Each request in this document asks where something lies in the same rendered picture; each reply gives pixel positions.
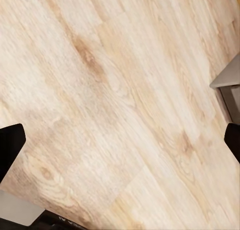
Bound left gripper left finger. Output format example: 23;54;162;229
0;123;26;183

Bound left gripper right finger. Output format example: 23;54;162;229
224;123;240;163

